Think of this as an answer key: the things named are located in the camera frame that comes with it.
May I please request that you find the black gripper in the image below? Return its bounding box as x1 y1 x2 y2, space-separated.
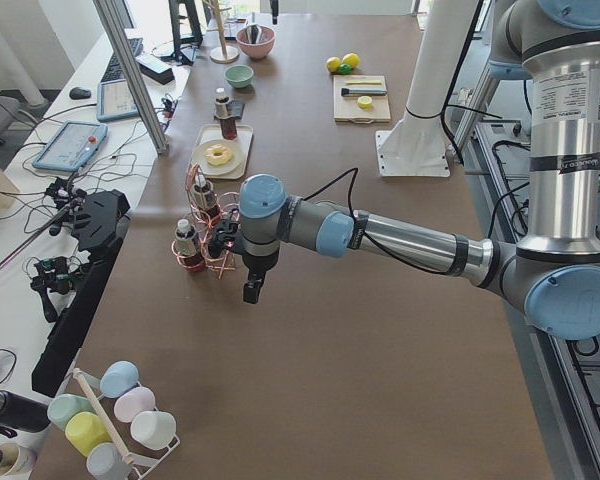
207 209 280 304

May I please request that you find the tea bottle white cap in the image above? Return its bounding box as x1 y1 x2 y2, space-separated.
214 87 237 140

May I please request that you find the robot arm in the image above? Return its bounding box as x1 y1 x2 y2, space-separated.
208 1 600 340

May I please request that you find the right tea bottle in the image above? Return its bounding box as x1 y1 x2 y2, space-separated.
175 218 206 272

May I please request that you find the middle tea bottle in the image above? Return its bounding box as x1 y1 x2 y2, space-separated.
192 172 219 219

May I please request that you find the white round plate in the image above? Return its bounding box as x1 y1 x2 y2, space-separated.
191 139 244 176

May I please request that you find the grey folded cloth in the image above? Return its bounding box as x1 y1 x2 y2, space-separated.
227 99 245 119

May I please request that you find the cup rack with cups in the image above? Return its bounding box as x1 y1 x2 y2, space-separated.
47 360 181 479

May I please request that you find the pale green bowl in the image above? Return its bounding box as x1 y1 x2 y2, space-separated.
224 65 254 89

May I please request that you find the bamboo cutting board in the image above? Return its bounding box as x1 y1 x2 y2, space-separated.
333 74 391 123

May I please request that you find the lemon half slice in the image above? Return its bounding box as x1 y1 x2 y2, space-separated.
357 95 373 110

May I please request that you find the steel muddler bar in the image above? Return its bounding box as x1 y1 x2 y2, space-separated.
340 87 387 97

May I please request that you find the blue teach pendant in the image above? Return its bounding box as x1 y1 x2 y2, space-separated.
96 79 139 123
32 121 108 172

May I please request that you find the yellow plastic knife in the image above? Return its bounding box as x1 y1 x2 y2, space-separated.
345 78 382 85

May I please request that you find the wooden stand with base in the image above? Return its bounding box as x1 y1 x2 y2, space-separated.
203 0 240 64

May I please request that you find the green lime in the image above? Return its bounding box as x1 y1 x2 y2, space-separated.
338 63 352 75

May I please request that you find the lower yellow lemon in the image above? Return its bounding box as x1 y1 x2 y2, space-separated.
325 56 342 73

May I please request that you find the yellow lemon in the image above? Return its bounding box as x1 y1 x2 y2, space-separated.
325 56 342 73
342 52 360 69

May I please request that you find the pink bowl with ice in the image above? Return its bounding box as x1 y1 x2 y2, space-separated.
236 24 276 60

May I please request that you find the upper yellow lemon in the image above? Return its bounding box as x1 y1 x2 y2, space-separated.
342 52 360 69

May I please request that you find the black keyboard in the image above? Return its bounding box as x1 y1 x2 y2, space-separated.
101 37 145 84

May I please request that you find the steel ice scoop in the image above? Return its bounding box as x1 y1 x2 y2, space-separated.
245 23 263 45

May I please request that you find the black computer mouse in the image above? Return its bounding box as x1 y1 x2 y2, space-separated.
69 87 92 100

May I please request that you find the black thermos bottle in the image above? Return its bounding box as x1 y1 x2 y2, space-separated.
0 390 50 438

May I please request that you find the copper wire bottle rack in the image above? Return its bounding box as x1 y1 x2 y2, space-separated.
171 165 239 278

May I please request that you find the glazed ring donut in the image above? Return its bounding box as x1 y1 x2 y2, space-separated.
204 143 233 167

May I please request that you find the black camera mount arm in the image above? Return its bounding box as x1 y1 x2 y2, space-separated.
31 190 130 397

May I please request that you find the aluminium frame post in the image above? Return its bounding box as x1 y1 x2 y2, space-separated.
93 0 169 155

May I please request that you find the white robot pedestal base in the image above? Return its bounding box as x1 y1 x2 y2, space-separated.
376 0 482 177

